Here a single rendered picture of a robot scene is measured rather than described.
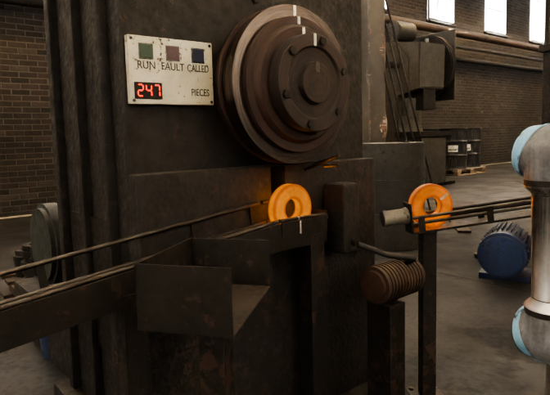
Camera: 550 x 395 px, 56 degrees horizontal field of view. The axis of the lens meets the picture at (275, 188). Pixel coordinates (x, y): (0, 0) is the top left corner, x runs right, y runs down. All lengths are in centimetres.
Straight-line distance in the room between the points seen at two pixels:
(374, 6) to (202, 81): 458
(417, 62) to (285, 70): 802
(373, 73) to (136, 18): 457
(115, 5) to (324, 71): 60
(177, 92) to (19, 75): 610
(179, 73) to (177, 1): 20
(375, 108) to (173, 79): 450
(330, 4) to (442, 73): 796
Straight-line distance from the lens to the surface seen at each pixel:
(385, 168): 423
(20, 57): 757
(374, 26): 595
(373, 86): 585
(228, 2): 166
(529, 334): 133
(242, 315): 111
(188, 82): 152
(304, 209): 164
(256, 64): 146
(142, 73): 145
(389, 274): 171
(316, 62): 152
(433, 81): 965
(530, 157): 124
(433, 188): 187
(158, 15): 153
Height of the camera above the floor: 97
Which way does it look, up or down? 6 degrees down
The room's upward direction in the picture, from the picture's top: 2 degrees counter-clockwise
